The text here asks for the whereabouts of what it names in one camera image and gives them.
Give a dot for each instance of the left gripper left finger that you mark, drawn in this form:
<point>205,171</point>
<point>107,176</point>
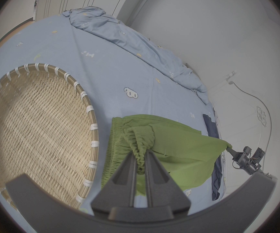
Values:
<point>120,186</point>

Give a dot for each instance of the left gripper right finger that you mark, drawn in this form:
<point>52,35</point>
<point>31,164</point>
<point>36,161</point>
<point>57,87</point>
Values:
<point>161,188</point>

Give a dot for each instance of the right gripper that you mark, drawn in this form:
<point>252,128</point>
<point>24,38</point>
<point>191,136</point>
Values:
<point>239,158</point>

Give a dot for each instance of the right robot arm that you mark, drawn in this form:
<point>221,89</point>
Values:
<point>253,167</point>

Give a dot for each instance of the dark blue garment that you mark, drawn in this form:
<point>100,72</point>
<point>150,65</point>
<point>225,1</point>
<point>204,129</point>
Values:
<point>209,126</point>

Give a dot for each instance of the bed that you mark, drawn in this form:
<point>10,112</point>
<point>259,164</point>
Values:
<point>115,76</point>

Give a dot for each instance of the green shorts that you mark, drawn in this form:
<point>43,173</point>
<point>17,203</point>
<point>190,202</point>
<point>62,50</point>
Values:
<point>183,159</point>

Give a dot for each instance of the pale blue quilt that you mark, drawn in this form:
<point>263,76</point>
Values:
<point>135,42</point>

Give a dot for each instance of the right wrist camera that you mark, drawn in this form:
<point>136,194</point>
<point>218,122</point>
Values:
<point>246,150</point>

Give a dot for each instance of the round woven basket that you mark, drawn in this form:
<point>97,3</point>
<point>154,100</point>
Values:
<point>38,130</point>

